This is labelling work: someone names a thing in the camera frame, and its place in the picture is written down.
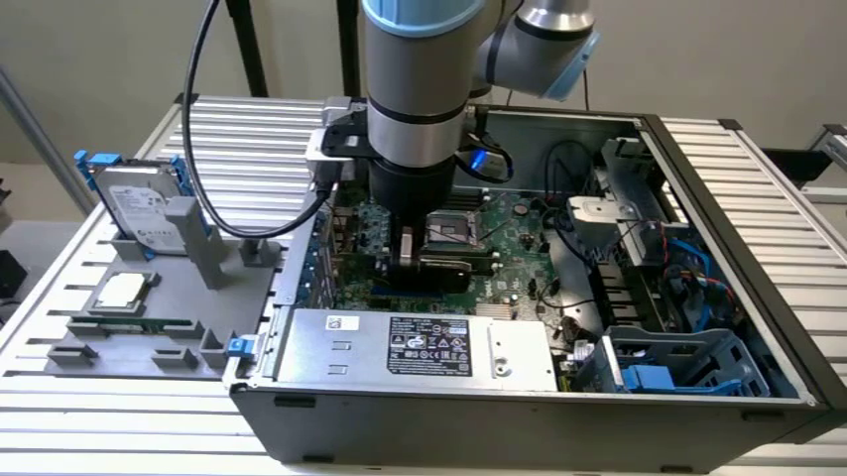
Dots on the blue case latch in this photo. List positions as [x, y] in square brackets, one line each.
[239, 346]

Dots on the silver power supply unit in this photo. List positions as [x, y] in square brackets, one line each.
[371, 347]

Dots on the black box on frame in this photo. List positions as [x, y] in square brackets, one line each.
[794, 163]

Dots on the green RAM stick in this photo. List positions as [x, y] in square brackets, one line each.
[152, 324]

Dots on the black device at edge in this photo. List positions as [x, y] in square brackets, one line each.
[12, 275]

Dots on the small silver chipset heatsink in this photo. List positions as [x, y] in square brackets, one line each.
[496, 311]

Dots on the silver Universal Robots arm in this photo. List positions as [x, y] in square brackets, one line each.
[423, 74]

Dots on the black stand pole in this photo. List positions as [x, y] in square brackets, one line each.
[347, 47]
[248, 47]

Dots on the silver metal drive cage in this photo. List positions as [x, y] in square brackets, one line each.
[622, 208]

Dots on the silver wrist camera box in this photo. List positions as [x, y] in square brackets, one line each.
[334, 141]

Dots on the black open PC case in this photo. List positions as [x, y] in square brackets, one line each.
[530, 426]

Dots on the hard disk with blue bracket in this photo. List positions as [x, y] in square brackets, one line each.
[135, 205]

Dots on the aluminium frame profile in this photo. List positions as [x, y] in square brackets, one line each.
[36, 134]

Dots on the grey-blue plastic disk bay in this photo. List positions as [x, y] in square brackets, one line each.
[688, 357]

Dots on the silver CPU chip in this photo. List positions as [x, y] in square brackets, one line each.
[122, 293]

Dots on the grey parts rack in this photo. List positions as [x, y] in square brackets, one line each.
[166, 297]

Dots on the CPU socket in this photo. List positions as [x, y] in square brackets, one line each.
[455, 229]

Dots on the green motherboard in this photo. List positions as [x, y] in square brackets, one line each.
[516, 238]

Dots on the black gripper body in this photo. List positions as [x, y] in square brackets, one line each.
[411, 188]

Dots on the aluminium frame with bracket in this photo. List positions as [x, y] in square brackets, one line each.
[827, 163]

